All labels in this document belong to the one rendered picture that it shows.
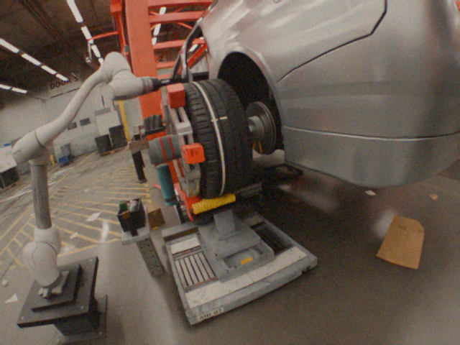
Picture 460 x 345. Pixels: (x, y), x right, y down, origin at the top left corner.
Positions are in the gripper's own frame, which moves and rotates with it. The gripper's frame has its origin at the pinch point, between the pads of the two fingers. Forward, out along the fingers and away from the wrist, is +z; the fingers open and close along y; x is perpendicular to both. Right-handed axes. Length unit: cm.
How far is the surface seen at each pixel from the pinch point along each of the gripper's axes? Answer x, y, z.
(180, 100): -11.0, 14.8, -14.1
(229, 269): -102, 26, -16
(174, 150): -35.3, 0.2, -14.1
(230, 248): -97, 19, -6
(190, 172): -43, 20, -21
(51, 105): 219, -1412, 16
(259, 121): -29.5, 24.8, 29.9
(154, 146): -31.1, -5.3, -22.3
